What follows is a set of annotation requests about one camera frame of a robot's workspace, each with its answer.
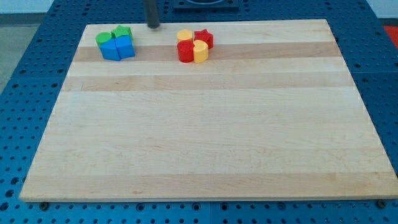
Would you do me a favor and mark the red star block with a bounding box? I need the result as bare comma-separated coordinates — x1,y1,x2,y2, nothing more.
194,29,214,49

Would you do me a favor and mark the green star block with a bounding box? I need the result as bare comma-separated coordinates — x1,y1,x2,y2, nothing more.
111,25,133,40

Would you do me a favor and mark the yellow block front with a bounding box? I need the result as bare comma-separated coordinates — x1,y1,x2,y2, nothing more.
193,40,209,63

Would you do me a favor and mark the yellow block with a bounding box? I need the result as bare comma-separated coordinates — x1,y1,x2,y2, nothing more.
177,29,193,43
193,40,209,63

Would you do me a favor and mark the red cylinder block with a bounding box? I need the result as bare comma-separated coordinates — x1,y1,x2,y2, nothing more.
177,40,194,63

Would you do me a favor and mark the wooden board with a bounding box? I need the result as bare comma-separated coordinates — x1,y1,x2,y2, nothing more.
20,19,397,202

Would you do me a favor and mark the yellow block rear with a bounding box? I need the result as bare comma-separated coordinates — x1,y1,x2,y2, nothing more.
177,29,193,43

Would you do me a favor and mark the blue block right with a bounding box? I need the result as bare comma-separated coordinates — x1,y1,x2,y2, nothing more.
115,35,135,59

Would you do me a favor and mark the blue block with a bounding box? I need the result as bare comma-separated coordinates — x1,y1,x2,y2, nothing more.
115,35,135,59
99,39,121,61

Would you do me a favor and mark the blue block left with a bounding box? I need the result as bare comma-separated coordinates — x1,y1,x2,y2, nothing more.
99,39,121,61

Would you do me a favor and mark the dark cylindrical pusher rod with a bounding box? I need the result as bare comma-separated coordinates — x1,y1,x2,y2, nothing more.
143,0,160,29

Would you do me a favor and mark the green cylinder block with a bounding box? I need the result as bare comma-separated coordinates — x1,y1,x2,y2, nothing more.
95,32,113,46

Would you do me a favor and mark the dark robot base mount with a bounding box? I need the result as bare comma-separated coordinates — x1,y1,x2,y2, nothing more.
172,0,240,10

